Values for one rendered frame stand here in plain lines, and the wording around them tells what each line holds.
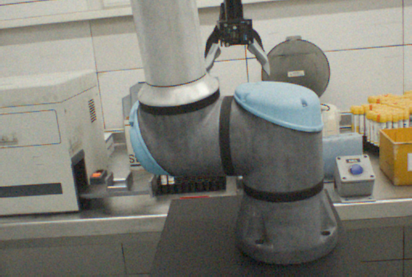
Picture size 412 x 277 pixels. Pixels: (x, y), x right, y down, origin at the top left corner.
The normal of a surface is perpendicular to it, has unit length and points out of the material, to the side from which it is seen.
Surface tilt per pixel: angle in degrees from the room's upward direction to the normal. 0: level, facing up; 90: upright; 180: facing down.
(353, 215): 90
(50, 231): 90
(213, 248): 4
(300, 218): 76
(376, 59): 90
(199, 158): 107
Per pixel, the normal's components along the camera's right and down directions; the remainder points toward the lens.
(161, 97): -0.40, -0.32
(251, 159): -0.21, 0.55
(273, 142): -0.24, 0.30
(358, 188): -0.01, 0.68
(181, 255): -0.10, -0.96
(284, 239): -0.21, -0.01
